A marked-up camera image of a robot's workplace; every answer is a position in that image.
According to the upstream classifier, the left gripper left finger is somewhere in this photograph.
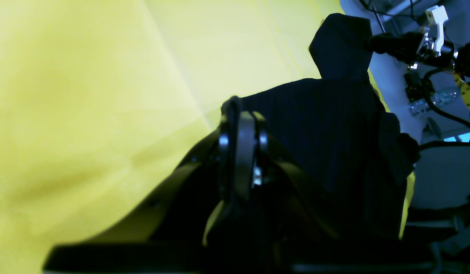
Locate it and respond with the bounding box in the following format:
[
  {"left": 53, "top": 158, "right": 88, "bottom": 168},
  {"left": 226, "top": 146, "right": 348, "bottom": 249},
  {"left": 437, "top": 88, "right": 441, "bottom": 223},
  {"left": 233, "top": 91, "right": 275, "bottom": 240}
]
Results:
[{"left": 44, "top": 97, "right": 243, "bottom": 274}]

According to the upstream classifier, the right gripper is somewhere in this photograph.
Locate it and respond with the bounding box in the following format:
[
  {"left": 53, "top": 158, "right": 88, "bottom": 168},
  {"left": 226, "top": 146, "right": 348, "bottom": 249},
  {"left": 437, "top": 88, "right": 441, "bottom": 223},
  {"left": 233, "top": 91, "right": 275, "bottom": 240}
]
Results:
[{"left": 367, "top": 5, "right": 454, "bottom": 69}]

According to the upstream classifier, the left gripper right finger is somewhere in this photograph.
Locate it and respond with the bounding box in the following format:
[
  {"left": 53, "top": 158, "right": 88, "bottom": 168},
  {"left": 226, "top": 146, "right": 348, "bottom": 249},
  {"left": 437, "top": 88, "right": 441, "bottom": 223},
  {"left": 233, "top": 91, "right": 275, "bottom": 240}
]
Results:
[{"left": 235, "top": 110, "right": 435, "bottom": 274}]

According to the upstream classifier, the dark navy T-shirt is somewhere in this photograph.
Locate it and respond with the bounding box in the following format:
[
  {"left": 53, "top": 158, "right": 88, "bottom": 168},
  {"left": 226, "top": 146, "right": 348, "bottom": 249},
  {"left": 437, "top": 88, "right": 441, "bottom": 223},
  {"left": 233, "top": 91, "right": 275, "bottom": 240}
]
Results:
[{"left": 220, "top": 13, "right": 420, "bottom": 244}]

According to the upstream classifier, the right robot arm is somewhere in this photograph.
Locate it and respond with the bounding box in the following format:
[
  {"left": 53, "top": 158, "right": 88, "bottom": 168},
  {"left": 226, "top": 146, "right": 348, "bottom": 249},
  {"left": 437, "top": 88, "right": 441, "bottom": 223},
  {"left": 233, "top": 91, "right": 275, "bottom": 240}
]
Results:
[{"left": 367, "top": 5, "right": 470, "bottom": 129}]

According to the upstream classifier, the yellow table cloth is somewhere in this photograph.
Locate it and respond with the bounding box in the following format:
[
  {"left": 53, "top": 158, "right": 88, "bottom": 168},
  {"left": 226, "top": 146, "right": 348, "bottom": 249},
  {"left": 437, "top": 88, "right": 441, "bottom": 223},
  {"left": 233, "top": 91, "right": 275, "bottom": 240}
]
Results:
[{"left": 0, "top": 0, "right": 416, "bottom": 274}]

